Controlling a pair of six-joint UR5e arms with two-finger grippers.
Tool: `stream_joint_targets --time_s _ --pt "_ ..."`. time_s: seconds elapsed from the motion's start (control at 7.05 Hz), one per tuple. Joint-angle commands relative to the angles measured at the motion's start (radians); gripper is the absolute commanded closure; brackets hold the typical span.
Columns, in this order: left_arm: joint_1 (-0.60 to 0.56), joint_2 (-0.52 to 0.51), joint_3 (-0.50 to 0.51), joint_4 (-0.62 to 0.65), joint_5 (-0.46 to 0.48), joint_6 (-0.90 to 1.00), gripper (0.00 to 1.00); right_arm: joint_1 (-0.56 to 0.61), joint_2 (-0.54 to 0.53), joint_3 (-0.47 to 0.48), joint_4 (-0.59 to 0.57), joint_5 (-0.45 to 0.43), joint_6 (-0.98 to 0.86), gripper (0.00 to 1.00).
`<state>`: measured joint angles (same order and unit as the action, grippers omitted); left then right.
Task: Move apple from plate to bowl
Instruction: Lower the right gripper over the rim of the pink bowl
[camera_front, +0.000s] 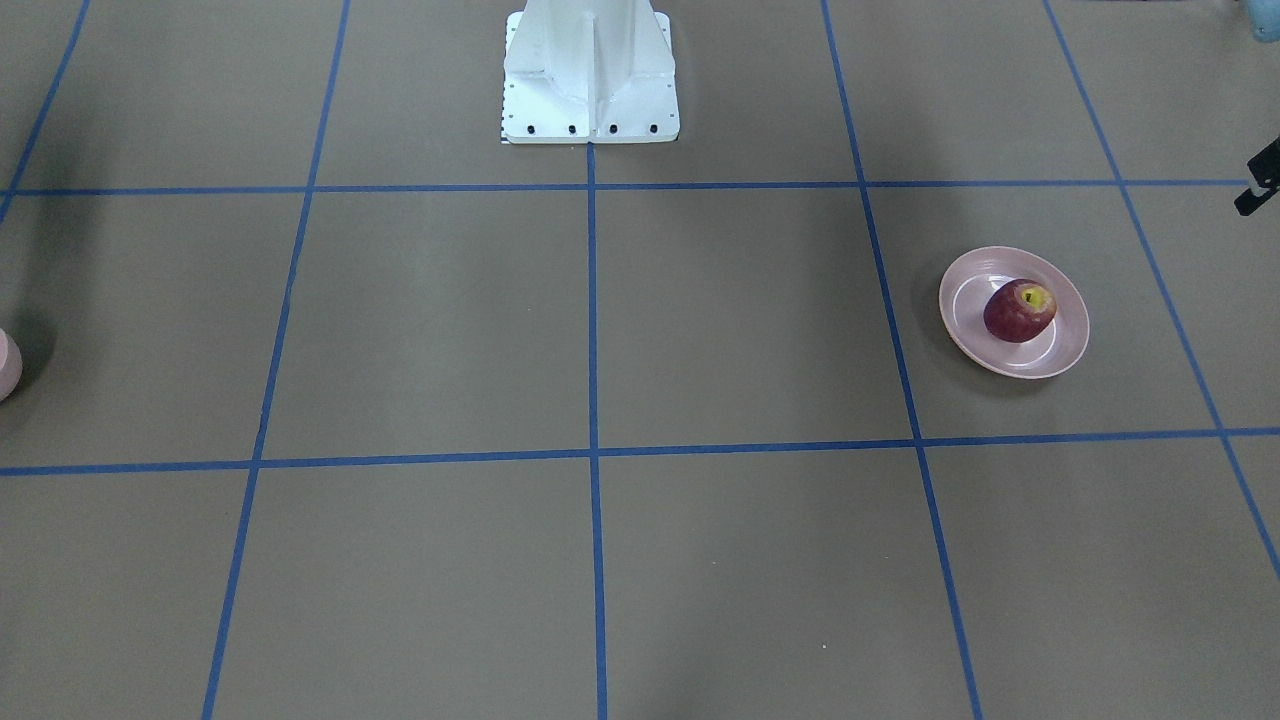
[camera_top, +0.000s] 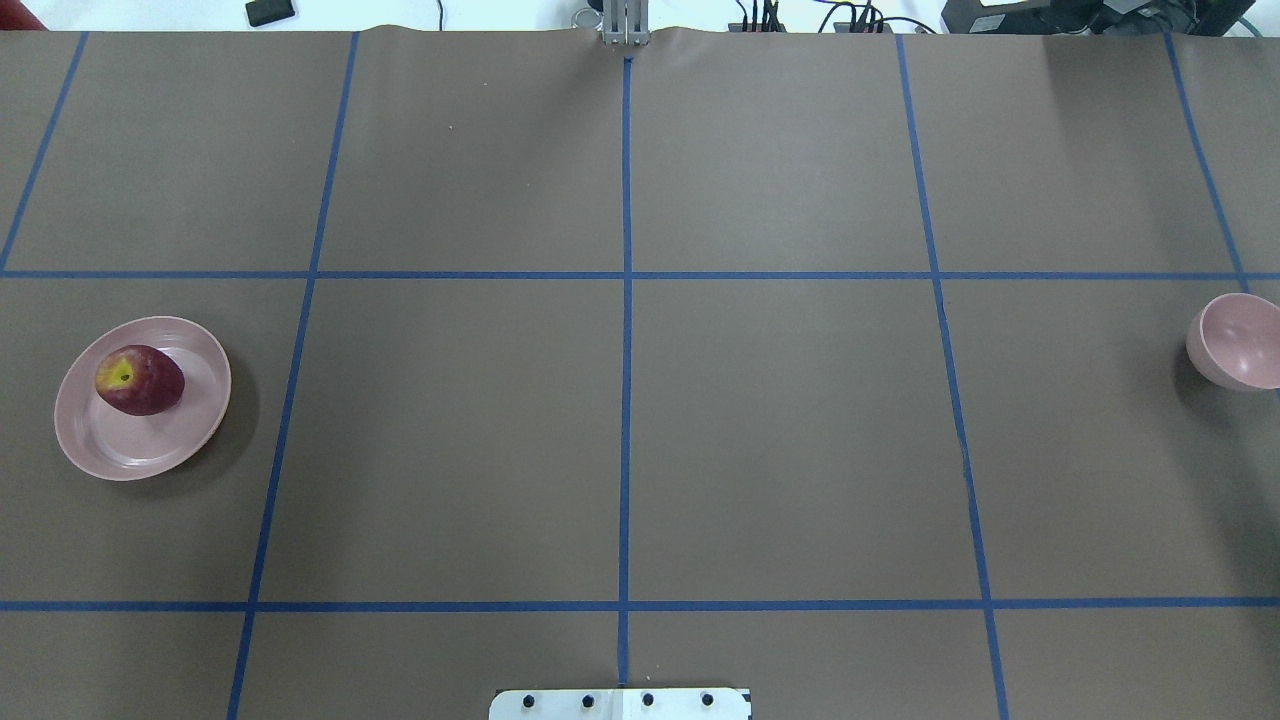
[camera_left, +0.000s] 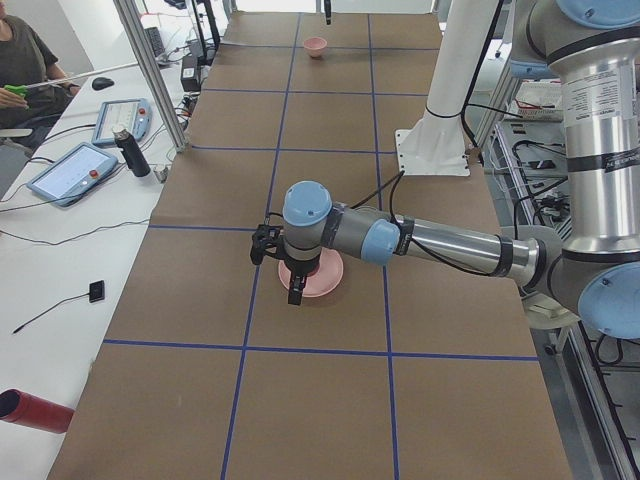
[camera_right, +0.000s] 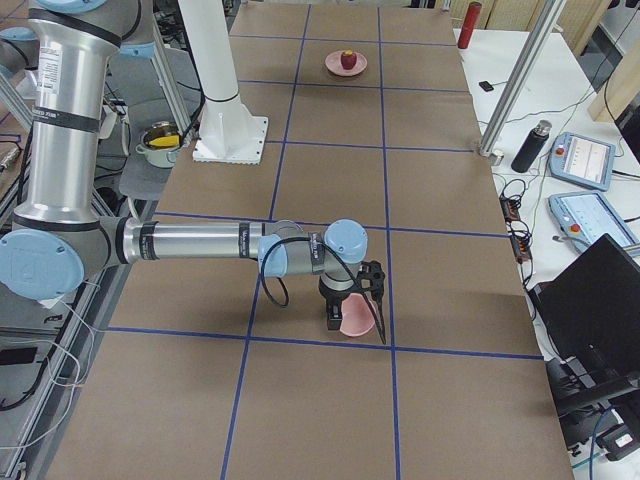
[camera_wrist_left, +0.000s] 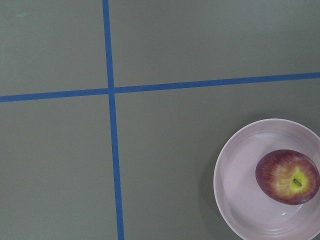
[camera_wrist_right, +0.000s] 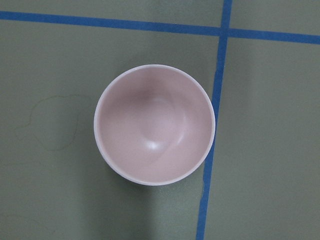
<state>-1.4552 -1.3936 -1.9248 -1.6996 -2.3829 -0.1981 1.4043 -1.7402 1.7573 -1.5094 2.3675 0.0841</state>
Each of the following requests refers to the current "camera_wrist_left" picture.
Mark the red apple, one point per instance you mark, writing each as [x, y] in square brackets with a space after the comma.
[288, 177]

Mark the pink plate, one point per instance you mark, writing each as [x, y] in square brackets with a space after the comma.
[246, 209]

